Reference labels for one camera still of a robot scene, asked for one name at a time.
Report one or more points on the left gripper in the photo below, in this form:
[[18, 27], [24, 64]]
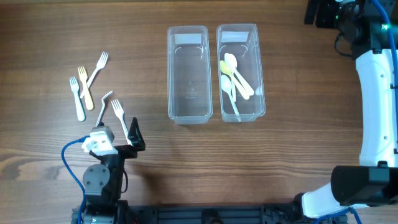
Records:
[[131, 151]]

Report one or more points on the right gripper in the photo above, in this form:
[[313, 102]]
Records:
[[323, 19]]

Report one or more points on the white thick-handled spoon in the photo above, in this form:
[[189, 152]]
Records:
[[232, 62]]

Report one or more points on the white thin spoon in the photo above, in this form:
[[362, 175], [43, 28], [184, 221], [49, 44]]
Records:
[[226, 86]]

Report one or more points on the yellow plastic spoon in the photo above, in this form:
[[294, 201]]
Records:
[[239, 86]]

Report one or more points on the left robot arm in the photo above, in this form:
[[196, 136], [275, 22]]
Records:
[[103, 181]]

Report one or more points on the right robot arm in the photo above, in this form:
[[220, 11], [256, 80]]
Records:
[[370, 28]]

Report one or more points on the left clear plastic container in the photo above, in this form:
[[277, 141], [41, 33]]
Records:
[[189, 75]]

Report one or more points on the clear plastic container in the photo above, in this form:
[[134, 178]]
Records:
[[242, 40], [189, 75]]

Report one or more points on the right clear plastic container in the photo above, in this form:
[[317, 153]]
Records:
[[242, 40]]

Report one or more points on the white fork near gripper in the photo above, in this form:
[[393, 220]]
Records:
[[119, 112]]

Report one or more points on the bent white plastic fork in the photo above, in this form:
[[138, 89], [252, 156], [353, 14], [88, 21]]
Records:
[[103, 107]]

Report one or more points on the light blue plastic fork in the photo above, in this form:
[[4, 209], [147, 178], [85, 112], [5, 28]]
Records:
[[75, 90]]

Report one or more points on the yellow plastic fork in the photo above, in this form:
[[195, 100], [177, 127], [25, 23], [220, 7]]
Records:
[[85, 92]]

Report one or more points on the white fork top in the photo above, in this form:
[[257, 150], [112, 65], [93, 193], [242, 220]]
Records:
[[100, 65]]

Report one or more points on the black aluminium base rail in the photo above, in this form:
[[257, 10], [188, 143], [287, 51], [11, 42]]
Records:
[[260, 214]]

